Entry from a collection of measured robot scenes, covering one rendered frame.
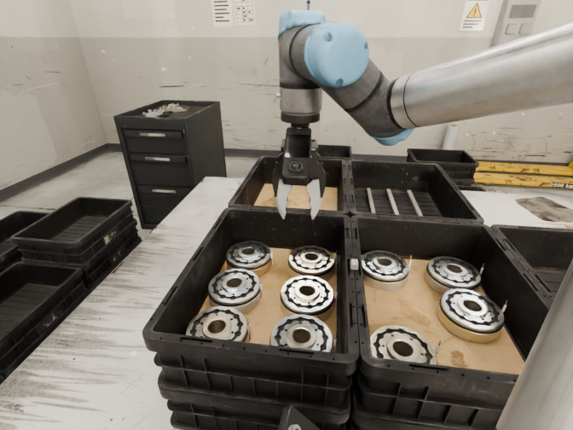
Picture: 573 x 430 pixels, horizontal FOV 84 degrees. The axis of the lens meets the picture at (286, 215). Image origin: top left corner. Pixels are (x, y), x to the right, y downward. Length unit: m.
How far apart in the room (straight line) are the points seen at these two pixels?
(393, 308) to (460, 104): 0.39
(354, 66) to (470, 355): 0.49
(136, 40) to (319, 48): 4.03
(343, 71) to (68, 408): 0.73
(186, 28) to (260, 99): 1.06
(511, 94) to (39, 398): 0.88
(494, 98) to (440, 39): 3.51
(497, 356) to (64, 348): 0.85
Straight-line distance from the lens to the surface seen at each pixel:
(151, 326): 0.52
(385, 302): 0.69
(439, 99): 0.46
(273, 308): 0.65
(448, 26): 3.95
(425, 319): 0.68
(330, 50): 0.45
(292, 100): 0.57
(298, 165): 0.53
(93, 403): 0.77
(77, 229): 1.84
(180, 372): 0.56
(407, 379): 0.47
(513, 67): 0.42
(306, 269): 0.69
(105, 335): 0.87
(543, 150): 4.58
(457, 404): 0.53
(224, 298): 0.64
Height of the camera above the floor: 1.28
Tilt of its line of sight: 28 degrees down
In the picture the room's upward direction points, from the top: straight up
